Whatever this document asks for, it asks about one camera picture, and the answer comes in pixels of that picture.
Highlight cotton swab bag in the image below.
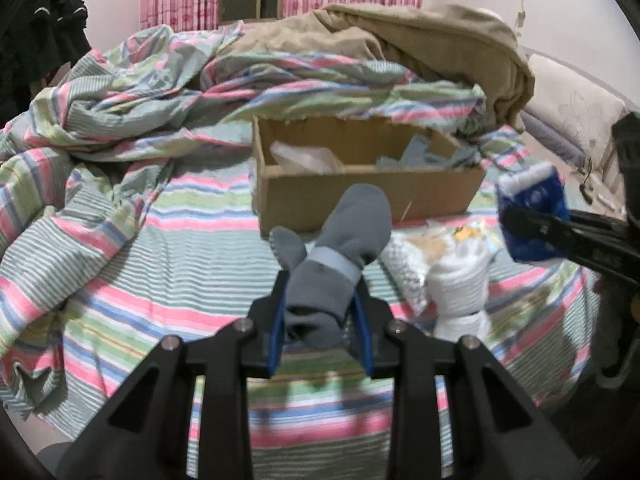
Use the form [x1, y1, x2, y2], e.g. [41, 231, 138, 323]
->
[378, 221, 454, 316]

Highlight brown cardboard box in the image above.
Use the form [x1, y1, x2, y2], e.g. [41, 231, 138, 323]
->
[253, 117, 485, 235]

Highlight floral beige pillow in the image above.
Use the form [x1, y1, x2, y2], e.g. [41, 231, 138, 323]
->
[525, 54, 629, 166]

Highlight blue tissue pack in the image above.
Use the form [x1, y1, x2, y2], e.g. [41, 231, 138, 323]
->
[496, 162, 570, 266]

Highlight clear plastic snack bag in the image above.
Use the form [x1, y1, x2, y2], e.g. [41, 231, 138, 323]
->
[269, 141, 344, 174]

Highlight white socks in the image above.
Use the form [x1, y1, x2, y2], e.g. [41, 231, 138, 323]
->
[426, 238, 491, 342]

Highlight black clothes pile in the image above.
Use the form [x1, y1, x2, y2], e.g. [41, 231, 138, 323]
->
[1, 0, 91, 122]

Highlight beige fleece blanket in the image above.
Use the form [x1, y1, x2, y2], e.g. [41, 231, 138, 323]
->
[221, 3, 535, 126]

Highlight cartoon bear tissue pack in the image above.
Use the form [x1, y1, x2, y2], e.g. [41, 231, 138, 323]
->
[452, 221, 487, 243]

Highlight dark grey socks pair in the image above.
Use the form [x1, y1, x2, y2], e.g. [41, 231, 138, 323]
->
[269, 183, 392, 350]

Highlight striped pastel duvet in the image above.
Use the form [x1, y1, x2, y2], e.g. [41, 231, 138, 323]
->
[1, 23, 598, 479]

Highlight grey pillow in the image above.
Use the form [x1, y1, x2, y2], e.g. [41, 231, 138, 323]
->
[520, 112, 587, 167]

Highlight grey fuzzy gloves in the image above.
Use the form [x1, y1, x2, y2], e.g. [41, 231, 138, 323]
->
[375, 134, 480, 170]

